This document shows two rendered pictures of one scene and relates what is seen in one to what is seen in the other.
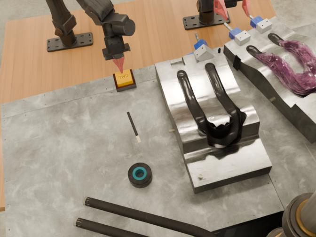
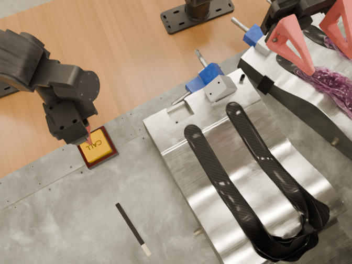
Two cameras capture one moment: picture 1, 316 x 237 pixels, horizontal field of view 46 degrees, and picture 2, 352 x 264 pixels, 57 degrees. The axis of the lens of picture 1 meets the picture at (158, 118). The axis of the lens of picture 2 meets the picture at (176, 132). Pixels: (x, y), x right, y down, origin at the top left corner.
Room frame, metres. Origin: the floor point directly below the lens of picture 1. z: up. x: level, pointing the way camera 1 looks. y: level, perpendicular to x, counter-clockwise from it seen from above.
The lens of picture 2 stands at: (0.67, -0.01, 1.58)
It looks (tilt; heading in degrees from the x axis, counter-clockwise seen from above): 74 degrees down; 339
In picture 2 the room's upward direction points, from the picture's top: 2 degrees counter-clockwise
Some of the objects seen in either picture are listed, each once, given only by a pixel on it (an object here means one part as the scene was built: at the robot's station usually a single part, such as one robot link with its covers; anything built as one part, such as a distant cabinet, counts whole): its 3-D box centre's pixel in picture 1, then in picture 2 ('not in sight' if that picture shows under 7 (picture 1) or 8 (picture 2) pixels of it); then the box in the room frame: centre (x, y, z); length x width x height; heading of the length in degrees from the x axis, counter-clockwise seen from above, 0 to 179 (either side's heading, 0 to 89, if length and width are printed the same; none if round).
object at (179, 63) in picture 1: (177, 65); (179, 113); (0.89, -0.11, 0.87); 0.05 x 0.05 x 0.04; 7
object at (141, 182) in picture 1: (140, 175); not in sight; (0.50, 0.09, 0.82); 0.08 x 0.08 x 0.04
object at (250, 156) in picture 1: (208, 111); (250, 190); (0.67, -0.18, 0.87); 0.50 x 0.26 x 0.14; 7
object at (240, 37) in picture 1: (234, 33); (251, 34); (1.02, -0.36, 0.86); 0.13 x 0.05 x 0.05; 24
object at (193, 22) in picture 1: (206, 14); (198, 3); (1.17, -0.28, 0.84); 0.20 x 0.07 x 0.08; 90
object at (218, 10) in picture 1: (228, 6); (304, 40); (0.82, -0.26, 1.19); 0.09 x 0.07 x 0.07; 0
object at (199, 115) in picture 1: (210, 99); (255, 179); (0.69, -0.19, 0.92); 0.35 x 0.16 x 0.09; 7
